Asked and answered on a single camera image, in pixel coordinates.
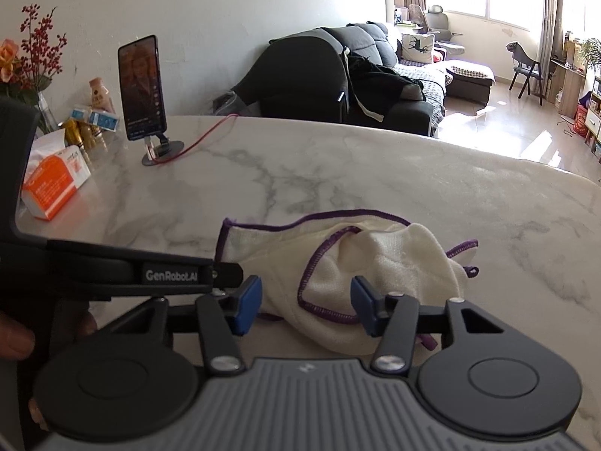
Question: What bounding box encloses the white towel purple trim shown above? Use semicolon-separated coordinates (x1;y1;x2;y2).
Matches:
215;210;479;356

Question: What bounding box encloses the left hand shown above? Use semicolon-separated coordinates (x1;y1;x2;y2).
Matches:
0;311;98;433

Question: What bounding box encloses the orange tissue box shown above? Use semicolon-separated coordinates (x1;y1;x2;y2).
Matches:
21;145;91;221

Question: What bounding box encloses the round grey phone stand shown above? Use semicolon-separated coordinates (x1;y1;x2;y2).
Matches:
142;135;184;167

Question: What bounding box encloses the pink drink bottle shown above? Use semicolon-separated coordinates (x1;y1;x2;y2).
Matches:
89;77;115;114

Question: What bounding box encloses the red berry flower bouquet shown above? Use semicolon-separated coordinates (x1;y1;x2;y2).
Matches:
0;3;68;135

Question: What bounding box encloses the black smartphone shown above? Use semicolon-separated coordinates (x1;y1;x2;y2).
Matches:
117;35;167;142

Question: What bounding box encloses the dark grey sofa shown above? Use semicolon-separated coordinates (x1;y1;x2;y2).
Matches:
212;21;452;136

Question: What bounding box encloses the checkered ottoman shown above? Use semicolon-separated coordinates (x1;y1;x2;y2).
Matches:
445;59;495;105

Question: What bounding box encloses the white horse print cushion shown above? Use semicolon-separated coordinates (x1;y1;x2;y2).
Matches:
401;34;435;64

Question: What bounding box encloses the dark wooden chair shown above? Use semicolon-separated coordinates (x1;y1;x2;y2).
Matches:
505;42;544;106

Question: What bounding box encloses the grey recliner chair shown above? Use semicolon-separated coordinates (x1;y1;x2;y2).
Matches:
408;4;465;58

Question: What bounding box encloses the red charging cable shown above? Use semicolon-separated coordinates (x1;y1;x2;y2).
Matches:
148;113;240;166

